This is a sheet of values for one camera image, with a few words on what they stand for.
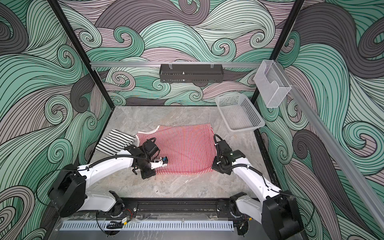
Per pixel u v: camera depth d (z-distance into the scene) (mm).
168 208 746
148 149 679
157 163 732
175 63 941
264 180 455
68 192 411
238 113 1148
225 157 593
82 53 879
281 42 833
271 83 782
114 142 954
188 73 950
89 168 460
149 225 697
